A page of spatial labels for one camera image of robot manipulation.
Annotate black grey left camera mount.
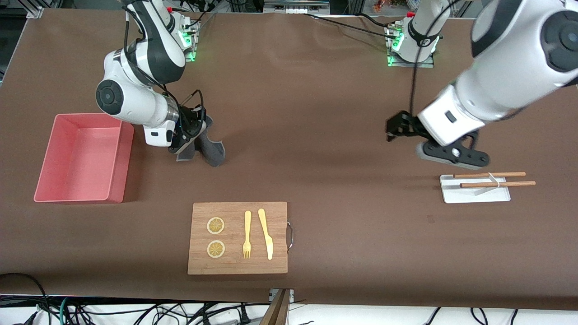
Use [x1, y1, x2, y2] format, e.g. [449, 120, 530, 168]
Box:
[416, 130, 491, 170]

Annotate wooden stick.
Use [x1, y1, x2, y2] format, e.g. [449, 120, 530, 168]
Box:
[453, 172, 527, 179]
[460, 181, 536, 189]

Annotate pink plastic bin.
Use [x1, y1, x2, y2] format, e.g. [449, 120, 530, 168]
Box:
[33, 113, 135, 204]

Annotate aluminium frame profile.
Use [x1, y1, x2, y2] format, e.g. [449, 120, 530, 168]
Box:
[25, 0, 46, 19]

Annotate white power strip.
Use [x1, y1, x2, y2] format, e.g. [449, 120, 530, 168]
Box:
[264, 3, 333, 14]

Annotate black table cable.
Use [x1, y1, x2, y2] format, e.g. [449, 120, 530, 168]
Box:
[303, 13, 394, 39]

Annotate white metal stick rest tray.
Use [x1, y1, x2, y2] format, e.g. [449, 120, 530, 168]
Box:
[440, 174, 511, 204]

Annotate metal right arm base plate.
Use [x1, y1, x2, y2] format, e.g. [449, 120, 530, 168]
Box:
[180, 17, 202, 62]

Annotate wooden cutting board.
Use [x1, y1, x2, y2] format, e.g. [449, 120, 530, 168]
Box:
[187, 201, 289, 275]

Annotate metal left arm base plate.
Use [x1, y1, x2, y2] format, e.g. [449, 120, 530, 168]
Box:
[385, 22, 435, 69]

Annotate wooden plank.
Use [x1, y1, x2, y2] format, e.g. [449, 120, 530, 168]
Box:
[259, 289, 292, 325]

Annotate yellow plastic knife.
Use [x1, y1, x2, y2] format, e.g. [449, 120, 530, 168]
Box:
[258, 208, 274, 260]

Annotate yellow plastic fork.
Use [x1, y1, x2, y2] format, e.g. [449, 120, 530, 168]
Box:
[242, 210, 252, 260]

